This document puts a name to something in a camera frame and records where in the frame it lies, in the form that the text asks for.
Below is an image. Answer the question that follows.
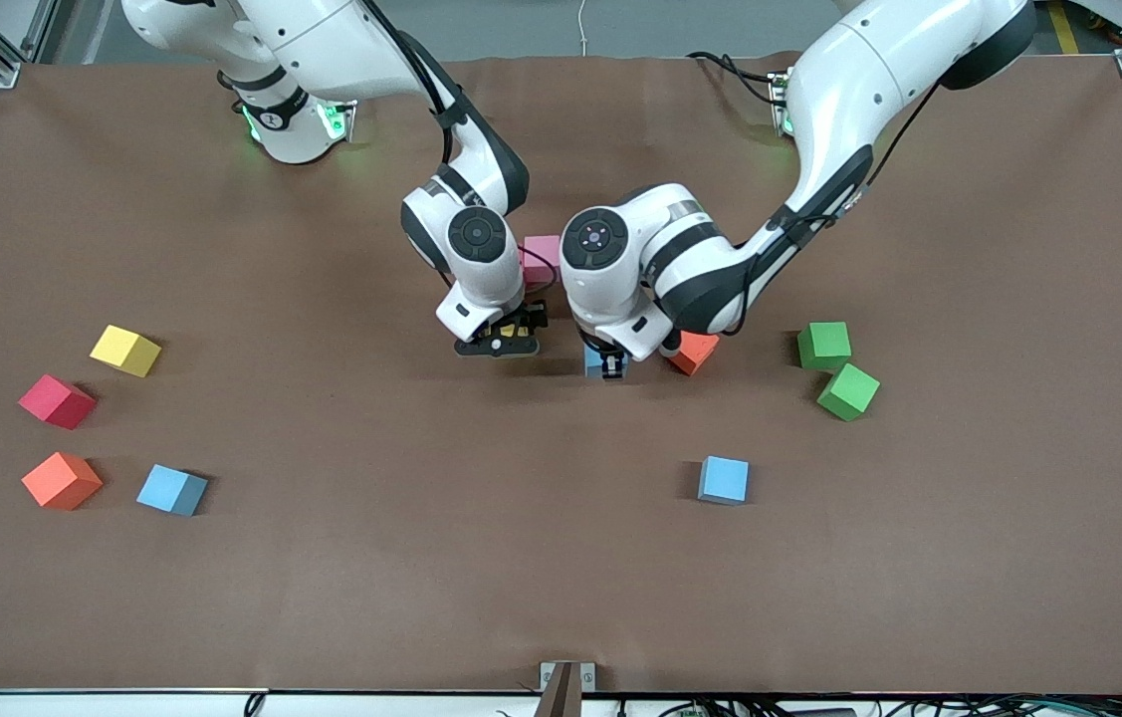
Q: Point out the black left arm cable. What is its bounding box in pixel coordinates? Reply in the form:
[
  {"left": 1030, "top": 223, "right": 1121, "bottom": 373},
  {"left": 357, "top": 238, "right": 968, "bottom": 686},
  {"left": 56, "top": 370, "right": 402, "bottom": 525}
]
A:
[{"left": 738, "top": 80, "right": 942, "bottom": 332}]

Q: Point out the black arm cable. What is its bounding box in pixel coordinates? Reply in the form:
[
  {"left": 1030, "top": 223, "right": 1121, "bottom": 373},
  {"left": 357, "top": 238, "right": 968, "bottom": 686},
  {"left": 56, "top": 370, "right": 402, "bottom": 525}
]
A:
[
  {"left": 738, "top": 80, "right": 942, "bottom": 332},
  {"left": 351, "top": 0, "right": 560, "bottom": 292}
]

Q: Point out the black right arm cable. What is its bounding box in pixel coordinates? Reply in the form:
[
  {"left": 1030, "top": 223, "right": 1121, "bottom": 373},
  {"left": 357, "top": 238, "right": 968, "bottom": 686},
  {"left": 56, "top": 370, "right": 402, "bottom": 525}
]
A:
[{"left": 351, "top": 0, "right": 560, "bottom": 292}]

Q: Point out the light pink foam cube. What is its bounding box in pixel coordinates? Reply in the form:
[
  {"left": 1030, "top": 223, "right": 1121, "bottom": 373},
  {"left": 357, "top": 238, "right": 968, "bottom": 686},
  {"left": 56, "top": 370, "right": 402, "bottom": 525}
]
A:
[{"left": 521, "top": 235, "right": 562, "bottom": 290}]

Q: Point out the brown table mat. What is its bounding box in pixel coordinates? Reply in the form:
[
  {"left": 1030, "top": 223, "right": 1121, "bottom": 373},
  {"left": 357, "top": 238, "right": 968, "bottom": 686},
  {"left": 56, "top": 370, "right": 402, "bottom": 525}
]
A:
[{"left": 0, "top": 52, "right": 1122, "bottom": 696}]

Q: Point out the green foam cube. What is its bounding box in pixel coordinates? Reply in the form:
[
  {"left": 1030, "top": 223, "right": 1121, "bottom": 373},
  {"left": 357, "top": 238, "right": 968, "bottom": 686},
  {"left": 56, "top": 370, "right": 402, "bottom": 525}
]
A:
[
  {"left": 816, "top": 362, "right": 881, "bottom": 422},
  {"left": 796, "top": 321, "right": 853, "bottom": 370}
]

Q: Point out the red foam cube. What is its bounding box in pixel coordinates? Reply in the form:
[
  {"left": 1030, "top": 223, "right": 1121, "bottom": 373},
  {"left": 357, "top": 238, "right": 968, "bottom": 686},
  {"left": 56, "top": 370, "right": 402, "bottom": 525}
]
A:
[{"left": 19, "top": 374, "right": 97, "bottom": 430}]

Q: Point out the black base cable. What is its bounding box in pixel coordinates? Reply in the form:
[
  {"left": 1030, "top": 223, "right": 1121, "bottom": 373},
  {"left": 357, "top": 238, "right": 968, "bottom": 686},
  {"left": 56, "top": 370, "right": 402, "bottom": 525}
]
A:
[{"left": 688, "top": 50, "right": 785, "bottom": 109}]

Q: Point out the black cable bundle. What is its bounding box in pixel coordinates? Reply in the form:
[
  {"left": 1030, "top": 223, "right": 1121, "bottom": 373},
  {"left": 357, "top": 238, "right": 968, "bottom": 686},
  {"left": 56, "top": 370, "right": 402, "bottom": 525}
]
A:
[{"left": 610, "top": 693, "right": 1122, "bottom": 717}]

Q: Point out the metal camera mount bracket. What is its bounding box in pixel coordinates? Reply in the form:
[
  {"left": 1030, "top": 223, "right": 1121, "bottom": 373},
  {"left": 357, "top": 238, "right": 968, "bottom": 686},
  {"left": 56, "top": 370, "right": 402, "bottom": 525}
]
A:
[{"left": 539, "top": 660, "right": 597, "bottom": 717}]

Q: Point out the orange foam cube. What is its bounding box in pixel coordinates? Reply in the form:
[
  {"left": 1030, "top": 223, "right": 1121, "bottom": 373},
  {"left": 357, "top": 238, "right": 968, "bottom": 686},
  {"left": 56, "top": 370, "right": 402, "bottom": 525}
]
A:
[
  {"left": 672, "top": 332, "right": 721, "bottom": 377},
  {"left": 21, "top": 451, "right": 105, "bottom": 512}
]

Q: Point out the blue foam cube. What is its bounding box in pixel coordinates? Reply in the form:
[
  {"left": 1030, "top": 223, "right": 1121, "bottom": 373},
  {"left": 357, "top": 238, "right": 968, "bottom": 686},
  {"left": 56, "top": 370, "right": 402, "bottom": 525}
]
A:
[
  {"left": 135, "top": 464, "right": 210, "bottom": 517},
  {"left": 583, "top": 342, "right": 634, "bottom": 380},
  {"left": 698, "top": 455, "right": 751, "bottom": 507}
]

